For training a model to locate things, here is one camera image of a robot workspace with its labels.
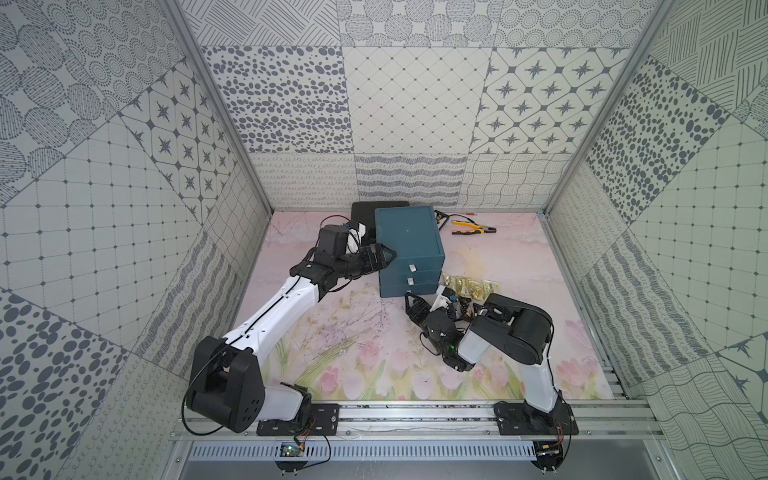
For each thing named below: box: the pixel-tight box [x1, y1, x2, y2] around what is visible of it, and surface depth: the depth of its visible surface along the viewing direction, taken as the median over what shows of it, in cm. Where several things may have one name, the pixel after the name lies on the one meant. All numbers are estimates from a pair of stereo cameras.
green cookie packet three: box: [469, 280, 487, 299], surface depth 100 cm
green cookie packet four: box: [481, 279, 500, 300], surface depth 100 cm
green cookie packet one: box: [442, 274, 462, 292], surface depth 100 cm
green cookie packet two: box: [455, 277, 475, 296], surface depth 99 cm
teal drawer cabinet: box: [375, 205, 445, 298], surface depth 87 cm
